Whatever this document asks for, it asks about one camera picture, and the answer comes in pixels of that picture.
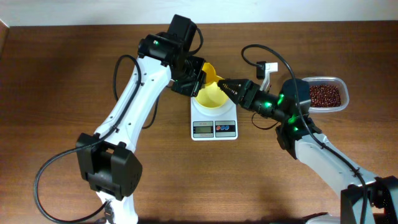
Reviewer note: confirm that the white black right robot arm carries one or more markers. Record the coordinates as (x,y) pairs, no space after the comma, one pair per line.
(364,196)

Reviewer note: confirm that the red adzuki beans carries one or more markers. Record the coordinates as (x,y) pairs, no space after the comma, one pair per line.
(325,96)

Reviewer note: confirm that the yellow measuring scoop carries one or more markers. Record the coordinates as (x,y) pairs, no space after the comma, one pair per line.
(211,76)

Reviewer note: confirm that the white digital kitchen scale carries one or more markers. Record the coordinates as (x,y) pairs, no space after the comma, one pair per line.
(213,124)

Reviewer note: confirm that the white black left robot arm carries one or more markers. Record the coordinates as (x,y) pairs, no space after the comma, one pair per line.
(107,160)

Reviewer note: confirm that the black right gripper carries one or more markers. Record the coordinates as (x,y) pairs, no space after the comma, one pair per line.
(249,91)

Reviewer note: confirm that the yellow plastic bowl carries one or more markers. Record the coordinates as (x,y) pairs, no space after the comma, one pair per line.
(211,96)

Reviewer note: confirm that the clear plastic bean container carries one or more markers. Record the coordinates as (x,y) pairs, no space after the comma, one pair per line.
(344,95)

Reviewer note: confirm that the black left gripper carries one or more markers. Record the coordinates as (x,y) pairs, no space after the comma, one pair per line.
(192,91)

